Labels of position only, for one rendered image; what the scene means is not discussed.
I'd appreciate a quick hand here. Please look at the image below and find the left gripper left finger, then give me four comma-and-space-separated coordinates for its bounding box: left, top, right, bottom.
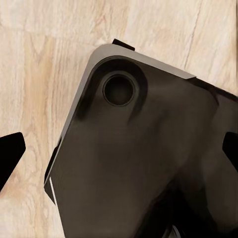
0, 132, 26, 191

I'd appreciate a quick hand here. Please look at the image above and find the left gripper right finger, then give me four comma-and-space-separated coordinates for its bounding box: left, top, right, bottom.
222, 132, 238, 172

